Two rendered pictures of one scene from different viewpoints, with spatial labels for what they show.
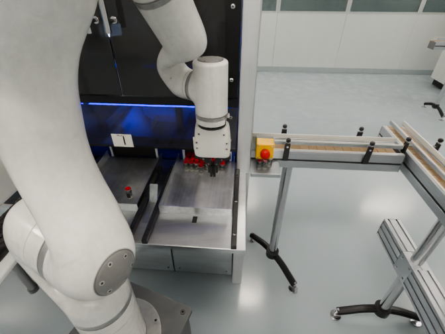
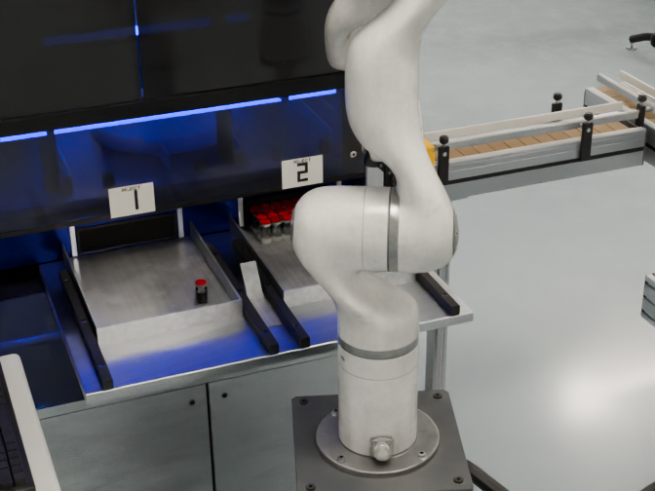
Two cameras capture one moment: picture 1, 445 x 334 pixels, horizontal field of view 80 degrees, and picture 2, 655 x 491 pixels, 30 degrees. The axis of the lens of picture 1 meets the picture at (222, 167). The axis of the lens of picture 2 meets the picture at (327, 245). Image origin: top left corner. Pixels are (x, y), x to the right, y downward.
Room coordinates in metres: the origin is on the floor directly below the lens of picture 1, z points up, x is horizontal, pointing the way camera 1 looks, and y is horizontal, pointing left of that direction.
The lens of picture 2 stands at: (-1.09, 0.96, 2.00)
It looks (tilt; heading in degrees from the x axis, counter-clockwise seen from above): 27 degrees down; 335
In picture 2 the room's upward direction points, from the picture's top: 1 degrees counter-clockwise
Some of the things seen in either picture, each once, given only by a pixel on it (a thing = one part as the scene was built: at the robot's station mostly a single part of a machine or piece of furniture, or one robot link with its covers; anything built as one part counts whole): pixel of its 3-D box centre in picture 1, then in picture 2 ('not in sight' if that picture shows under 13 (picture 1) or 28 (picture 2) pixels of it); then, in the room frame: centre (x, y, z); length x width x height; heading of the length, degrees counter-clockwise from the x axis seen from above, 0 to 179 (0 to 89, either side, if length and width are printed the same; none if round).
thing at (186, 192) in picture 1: (201, 181); (318, 246); (0.84, 0.09, 0.90); 0.34 x 0.26 x 0.04; 176
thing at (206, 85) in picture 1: (209, 86); not in sight; (0.64, 0.03, 1.35); 0.09 x 0.08 x 0.13; 59
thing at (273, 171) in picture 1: (264, 166); not in sight; (0.97, -0.19, 0.87); 0.14 x 0.13 x 0.02; 176
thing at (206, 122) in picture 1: (212, 117); not in sight; (0.64, 0.03, 1.27); 0.09 x 0.08 x 0.03; 86
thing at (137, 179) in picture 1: (120, 177); (148, 279); (0.86, 0.42, 0.90); 0.34 x 0.26 x 0.04; 176
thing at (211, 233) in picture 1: (157, 195); (248, 291); (0.78, 0.26, 0.87); 0.70 x 0.48 x 0.02; 86
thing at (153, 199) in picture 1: (149, 202); (260, 292); (0.70, 0.26, 0.91); 0.14 x 0.03 x 0.06; 176
